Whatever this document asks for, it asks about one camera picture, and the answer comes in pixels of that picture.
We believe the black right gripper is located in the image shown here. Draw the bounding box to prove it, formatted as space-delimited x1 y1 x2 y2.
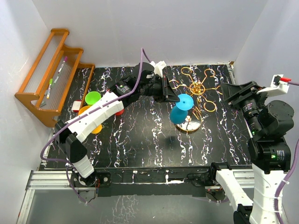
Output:
221 80 267 135

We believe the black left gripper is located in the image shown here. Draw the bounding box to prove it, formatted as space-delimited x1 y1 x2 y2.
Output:
139 75 180 103

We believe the blue wine glass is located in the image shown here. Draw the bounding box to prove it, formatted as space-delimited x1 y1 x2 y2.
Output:
170 94 194 124

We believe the red wine glass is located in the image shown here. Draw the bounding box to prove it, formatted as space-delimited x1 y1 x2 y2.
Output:
115 109 124 116

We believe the yellow wine glass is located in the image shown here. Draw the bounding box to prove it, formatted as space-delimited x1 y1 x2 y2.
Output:
78 105 102 134

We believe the green wine glass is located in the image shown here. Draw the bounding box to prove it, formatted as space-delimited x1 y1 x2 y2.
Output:
85 91 101 106

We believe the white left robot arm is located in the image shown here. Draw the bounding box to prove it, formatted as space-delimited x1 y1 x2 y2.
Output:
54 61 179 187

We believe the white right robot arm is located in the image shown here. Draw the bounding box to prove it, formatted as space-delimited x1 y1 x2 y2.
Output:
208 81 295 224

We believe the small white red box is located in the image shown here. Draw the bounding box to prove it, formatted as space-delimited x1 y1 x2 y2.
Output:
71 100 82 112

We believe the purple capped marker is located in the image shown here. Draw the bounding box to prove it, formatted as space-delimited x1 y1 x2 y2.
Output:
57 56 68 74

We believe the wooden stepped shelf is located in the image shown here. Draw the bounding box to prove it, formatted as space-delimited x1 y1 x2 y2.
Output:
14 28 95 127

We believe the green capped marker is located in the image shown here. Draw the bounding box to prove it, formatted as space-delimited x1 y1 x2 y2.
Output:
46 78 53 99

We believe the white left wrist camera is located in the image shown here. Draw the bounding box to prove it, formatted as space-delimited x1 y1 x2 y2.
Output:
150 61 167 77

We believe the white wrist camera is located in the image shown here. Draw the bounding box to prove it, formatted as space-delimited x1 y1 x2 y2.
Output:
257 74 291 97
150 61 167 77

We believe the gold wire wine glass rack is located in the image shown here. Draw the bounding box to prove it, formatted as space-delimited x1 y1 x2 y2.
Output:
171 66 222 134

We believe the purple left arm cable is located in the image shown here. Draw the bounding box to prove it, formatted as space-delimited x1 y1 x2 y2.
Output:
40 48 152 205

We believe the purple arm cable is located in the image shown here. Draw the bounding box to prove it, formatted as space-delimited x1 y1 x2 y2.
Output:
191 80 299 224
40 48 152 205

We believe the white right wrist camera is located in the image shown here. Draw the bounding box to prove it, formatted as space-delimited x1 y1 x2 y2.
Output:
257 74 291 97

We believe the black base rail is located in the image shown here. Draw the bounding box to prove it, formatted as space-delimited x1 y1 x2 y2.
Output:
71 166 225 200

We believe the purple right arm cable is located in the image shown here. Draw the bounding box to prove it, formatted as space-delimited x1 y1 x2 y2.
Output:
191 80 299 224

